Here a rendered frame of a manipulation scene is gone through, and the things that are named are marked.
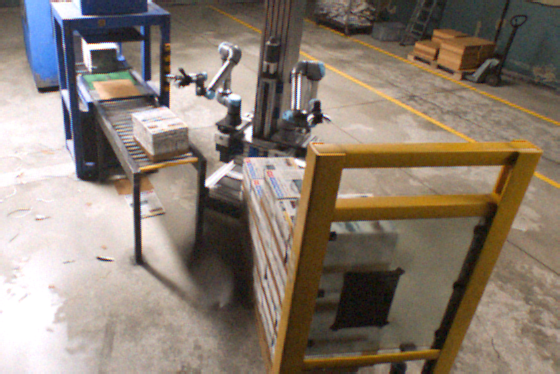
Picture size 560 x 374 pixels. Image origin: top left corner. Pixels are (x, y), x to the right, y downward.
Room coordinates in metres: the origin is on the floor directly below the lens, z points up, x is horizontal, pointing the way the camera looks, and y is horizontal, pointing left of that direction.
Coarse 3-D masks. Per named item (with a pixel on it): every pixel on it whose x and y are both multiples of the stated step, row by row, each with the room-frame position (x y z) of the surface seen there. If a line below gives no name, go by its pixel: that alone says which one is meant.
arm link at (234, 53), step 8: (232, 48) 3.63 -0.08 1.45; (232, 56) 3.58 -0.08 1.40; (240, 56) 3.61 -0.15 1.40; (224, 64) 3.57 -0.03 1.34; (232, 64) 3.56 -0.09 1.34; (224, 72) 3.52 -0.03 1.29; (216, 80) 3.49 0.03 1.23; (208, 88) 3.47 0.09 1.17; (216, 88) 3.48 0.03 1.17; (208, 96) 3.41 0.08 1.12
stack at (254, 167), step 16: (256, 160) 2.97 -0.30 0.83; (272, 160) 2.98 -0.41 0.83; (288, 160) 2.99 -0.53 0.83; (256, 176) 2.75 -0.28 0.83; (256, 192) 2.56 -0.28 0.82; (256, 208) 2.52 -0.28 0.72; (240, 224) 2.94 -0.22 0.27; (256, 240) 2.41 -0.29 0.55; (272, 240) 2.12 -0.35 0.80; (240, 256) 2.85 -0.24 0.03; (256, 256) 2.39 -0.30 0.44; (272, 256) 2.07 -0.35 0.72; (256, 272) 2.34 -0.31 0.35; (256, 288) 2.29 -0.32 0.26; (272, 288) 1.99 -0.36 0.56; (272, 304) 1.94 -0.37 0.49; (256, 320) 2.24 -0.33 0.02; (272, 336) 1.87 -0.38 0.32
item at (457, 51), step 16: (448, 32) 8.62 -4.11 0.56; (416, 48) 8.52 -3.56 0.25; (432, 48) 8.23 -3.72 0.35; (448, 48) 7.96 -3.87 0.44; (464, 48) 7.69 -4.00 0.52; (480, 48) 7.86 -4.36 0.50; (432, 64) 8.14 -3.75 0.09; (448, 64) 7.86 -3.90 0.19; (464, 64) 7.72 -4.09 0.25; (480, 64) 7.88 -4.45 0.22
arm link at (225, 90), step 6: (222, 48) 3.71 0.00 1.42; (228, 48) 3.66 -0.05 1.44; (222, 54) 3.70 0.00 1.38; (222, 60) 3.71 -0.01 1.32; (222, 66) 3.71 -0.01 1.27; (228, 78) 3.70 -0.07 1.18; (222, 84) 3.71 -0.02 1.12; (228, 84) 3.70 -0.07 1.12; (222, 90) 3.70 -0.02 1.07; (228, 90) 3.70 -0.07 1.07; (216, 96) 3.74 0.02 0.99; (222, 96) 3.68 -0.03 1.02; (222, 102) 3.67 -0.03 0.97
